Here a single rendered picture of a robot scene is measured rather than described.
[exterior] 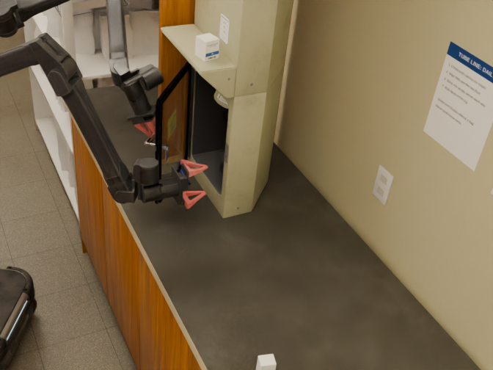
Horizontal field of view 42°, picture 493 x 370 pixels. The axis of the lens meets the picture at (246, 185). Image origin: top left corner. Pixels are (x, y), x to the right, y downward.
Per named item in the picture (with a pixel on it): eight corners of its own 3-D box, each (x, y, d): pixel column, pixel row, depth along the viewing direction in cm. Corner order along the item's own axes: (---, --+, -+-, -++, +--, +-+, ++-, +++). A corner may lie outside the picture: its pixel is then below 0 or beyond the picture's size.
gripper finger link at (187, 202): (210, 186, 189) (181, 192, 185) (209, 204, 194) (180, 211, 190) (202, 172, 194) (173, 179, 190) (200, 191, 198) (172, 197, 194)
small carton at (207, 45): (207, 51, 190) (209, 32, 187) (218, 57, 187) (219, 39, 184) (194, 54, 187) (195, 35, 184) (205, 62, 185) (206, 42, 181)
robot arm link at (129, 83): (117, 81, 199) (123, 84, 195) (136, 72, 202) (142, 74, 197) (126, 101, 203) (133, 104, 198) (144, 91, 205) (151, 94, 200)
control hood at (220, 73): (192, 51, 212) (194, 23, 206) (234, 98, 190) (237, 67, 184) (159, 56, 207) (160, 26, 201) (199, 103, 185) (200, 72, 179)
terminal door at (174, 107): (187, 158, 236) (191, 59, 212) (156, 206, 212) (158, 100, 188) (185, 158, 236) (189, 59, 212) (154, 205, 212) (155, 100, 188)
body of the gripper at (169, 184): (185, 177, 183) (161, 182, 180) (184, 205, 189) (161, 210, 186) (177, 164, 188) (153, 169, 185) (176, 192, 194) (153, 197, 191)
